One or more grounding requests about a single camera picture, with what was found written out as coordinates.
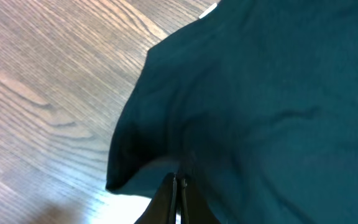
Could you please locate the black t-shirt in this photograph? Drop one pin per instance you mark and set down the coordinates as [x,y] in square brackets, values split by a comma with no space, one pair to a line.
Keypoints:
[258,104]

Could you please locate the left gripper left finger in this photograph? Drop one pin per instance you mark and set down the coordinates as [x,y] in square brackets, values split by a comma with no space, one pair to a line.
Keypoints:
[162,208]

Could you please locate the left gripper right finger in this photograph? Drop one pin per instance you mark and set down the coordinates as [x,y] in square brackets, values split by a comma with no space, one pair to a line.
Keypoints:
[194,208]

